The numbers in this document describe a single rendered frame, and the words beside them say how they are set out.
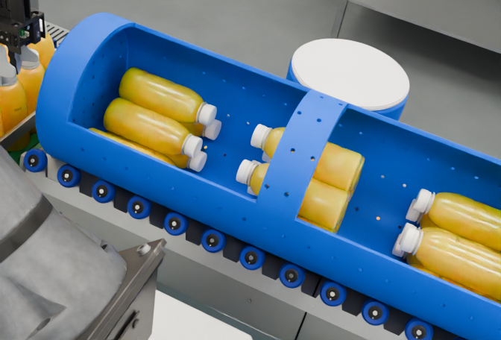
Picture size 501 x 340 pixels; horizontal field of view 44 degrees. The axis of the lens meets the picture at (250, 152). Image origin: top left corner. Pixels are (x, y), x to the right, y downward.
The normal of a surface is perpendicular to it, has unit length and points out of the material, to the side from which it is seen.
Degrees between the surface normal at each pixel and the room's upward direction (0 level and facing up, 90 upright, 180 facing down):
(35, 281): 33
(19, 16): 90
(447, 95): 0
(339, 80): 0
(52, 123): 80
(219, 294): 70
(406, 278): 83
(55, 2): 0
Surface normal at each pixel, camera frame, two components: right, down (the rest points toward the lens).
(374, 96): 0.15, -0.74
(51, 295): 0.32, -0.25
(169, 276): -0.32, 0.28
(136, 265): -0.55, -0.78
